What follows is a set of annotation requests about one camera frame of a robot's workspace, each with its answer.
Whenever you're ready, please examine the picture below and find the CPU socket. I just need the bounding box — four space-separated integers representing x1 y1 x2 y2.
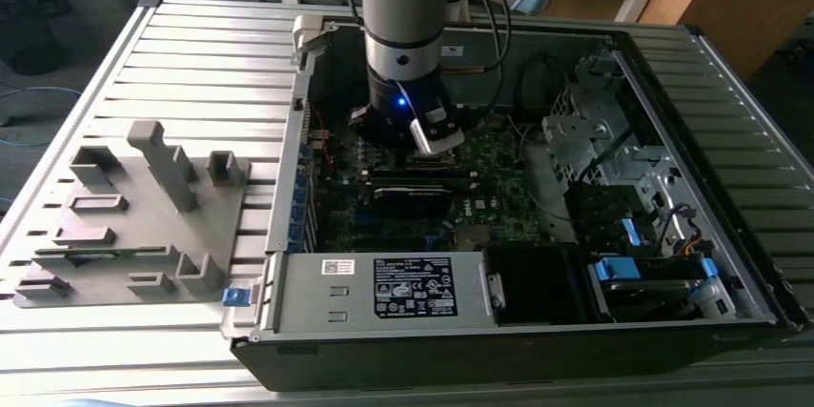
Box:
396 139 460 171

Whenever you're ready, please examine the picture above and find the black graphics card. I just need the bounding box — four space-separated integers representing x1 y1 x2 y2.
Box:
371 185 454 220

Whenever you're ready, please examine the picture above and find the green motherboard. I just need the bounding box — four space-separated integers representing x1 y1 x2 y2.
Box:
304 101 560 255

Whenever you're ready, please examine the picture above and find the grey chipset heatsink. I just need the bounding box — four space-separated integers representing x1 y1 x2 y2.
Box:
455 224 492 245

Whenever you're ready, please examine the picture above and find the silver metal drive cage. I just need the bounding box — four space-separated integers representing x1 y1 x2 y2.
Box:
539 39 726 260

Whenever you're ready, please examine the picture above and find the black plastic bay block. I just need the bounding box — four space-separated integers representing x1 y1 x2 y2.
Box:
562 182 644 249

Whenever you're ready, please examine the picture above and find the silver power supply unit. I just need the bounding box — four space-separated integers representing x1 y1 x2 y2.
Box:
276 252 498 332

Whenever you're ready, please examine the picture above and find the grey parts rack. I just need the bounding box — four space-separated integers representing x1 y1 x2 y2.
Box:
12 120 253 308

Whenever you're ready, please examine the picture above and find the blue disk carrier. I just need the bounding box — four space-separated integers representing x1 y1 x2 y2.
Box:
587 256 719 322
610 216 640 247

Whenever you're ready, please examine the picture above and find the black open PC case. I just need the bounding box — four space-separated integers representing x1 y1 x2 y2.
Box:
219 13 814 394

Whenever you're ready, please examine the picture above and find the black hard disk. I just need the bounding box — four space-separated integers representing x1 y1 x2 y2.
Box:
600 280 694 322

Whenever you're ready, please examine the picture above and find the black office chair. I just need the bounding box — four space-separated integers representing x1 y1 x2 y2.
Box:
0 0 72 77

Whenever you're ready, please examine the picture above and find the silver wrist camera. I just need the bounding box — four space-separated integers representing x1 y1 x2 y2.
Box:
408 108 467 157

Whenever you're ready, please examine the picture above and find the grey case latch handle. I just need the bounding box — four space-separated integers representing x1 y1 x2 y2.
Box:
290 14 339 68

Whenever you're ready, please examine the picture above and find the thick black cable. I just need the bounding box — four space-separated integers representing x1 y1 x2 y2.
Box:
518 52 571 115

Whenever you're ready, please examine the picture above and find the thin grey wire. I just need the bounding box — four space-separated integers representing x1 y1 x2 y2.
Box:
531 196 578 223
515 123 543 163

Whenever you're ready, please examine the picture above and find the blue floor cable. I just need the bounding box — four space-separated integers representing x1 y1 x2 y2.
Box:
0 86 84 147

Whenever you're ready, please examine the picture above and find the coloured wire bundle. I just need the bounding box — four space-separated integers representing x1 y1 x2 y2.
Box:
672 230 715 260

